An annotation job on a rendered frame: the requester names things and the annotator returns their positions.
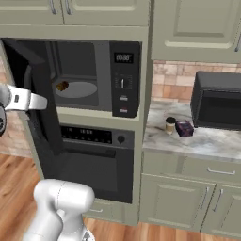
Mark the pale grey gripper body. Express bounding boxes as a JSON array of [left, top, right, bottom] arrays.
[[20, 89, 49, 112]]

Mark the black microwave door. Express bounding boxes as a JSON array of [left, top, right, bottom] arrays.
[[1, 39, 64, 155]]

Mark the sage upper cupboard door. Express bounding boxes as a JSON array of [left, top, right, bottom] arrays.
[[0, 0, 66, 26], [151, 0, 241, 65], [61, 0, 151, 27]]

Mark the sage cupboard door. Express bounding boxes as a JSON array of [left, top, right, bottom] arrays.
[[0, 0, 66, 26], [61, 0, 151, 27], [151, 0, 241, 65], [200, 184, 241, 241], [138, 173, 217, 233]]

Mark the black microwave oven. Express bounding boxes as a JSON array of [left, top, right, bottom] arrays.
[[1, 38, 142, 119]]

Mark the black oven door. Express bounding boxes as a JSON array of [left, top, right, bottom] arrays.
[[37, 139, 136, 204]]

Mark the sage lower cupboard door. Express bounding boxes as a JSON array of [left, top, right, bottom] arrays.
[[138, 173, 217, 233], [200, 184, 241, 241]]

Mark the brown food piece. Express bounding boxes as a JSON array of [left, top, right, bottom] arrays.
[[56, 80, 70, 92]]

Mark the black built-in oven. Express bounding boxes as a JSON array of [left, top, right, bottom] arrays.
[[31, 121, 137, 205]]

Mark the sage drawer front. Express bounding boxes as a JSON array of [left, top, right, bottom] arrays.
[[83, 198, 127, 223], [181, 155, 241, 186]]

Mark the beige cup with black lid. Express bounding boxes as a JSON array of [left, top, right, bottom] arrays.
[[165, 116, 177, 137]]

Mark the purple box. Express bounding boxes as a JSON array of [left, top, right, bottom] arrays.
[[174, 120, 195, 137]]

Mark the black toaster oven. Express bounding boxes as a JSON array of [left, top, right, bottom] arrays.
[[189, 71, 241, 132]]

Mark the grey microwave door handle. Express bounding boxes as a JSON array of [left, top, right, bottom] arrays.
[[23, 63, 36, 94]]

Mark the black oven door handle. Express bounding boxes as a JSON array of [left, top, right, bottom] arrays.
[[61, 145, 118, 159]]

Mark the silver cupboard handle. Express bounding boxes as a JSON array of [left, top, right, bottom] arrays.
[[48, 0, 59, 16], [233, 30, 241, 54], [200, 186, 210, 211], [212, 187, 225, 214], [63, 0, 74, 16]]

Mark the sage tall cabinet frame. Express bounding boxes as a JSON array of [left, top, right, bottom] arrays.
[[0, 24, 153, 228]]

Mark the silver drawer handle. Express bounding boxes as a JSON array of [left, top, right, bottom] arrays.
[[206, 167, 236, 176], [88, 206, 104, 214]]

